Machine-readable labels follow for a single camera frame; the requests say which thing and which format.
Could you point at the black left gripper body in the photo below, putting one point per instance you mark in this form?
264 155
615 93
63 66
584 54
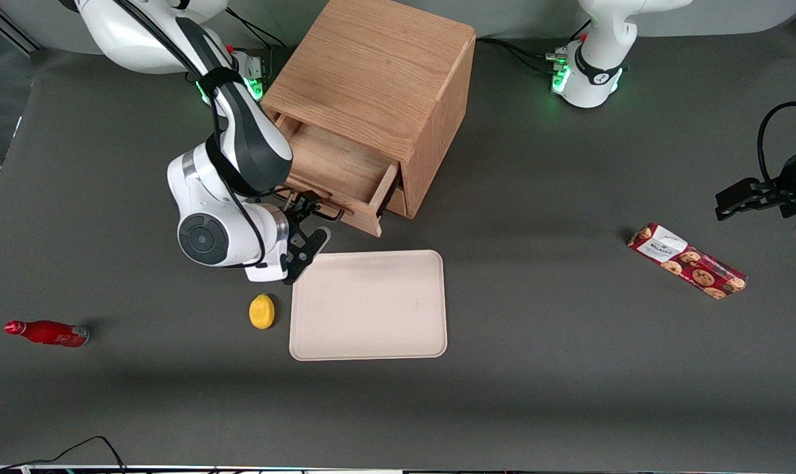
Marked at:
778 193

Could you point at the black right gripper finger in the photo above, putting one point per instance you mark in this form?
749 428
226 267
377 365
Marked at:
318 216
307 199

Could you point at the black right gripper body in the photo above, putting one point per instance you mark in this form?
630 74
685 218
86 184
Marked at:
301 207

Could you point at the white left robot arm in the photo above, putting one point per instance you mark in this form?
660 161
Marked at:
602 46

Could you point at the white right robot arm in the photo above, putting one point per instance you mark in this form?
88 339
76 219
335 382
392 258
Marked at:
207 197

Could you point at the wooden drawer cabinet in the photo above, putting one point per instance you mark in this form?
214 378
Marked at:
371 66

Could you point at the red cookie package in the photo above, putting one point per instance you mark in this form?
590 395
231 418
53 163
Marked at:
687 262

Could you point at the yellow lemon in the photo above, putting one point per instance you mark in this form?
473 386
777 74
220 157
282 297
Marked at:
261 312

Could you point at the beige rectangular tray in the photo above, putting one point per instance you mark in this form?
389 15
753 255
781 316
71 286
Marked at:
368 306

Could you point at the red bottle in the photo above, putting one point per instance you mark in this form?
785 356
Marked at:
49 333

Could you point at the aluminium frame rail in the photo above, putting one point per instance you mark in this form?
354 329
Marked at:
16 39

